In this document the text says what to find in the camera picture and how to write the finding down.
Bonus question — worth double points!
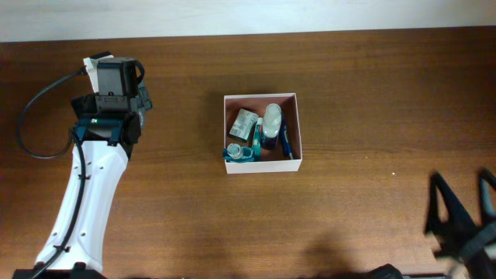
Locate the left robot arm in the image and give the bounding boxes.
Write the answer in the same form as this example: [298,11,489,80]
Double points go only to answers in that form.
[13,51,153,278]

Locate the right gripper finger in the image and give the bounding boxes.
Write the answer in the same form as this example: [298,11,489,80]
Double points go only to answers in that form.
[478,168,495,226]
[424,172,477,233]

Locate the red green toothpaste tube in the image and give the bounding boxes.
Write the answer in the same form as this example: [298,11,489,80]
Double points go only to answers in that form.
[251,117,263,162]

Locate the white green soap packet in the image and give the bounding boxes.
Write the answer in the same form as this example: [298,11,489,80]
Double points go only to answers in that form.
[229,108,259,143]

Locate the white cardboard box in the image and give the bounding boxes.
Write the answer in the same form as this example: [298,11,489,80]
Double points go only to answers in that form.
[224,93,302,174]

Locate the blue white toothbrush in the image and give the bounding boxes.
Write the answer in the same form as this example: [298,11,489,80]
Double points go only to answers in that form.
[280,113,294,160]

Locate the blue mouthwash bottle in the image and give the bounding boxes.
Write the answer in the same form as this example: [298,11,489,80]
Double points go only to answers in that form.
[222,143,254,163]

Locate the clear hand soap pump bottle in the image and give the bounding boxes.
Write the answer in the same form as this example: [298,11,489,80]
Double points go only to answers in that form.
[261,103,282,150]

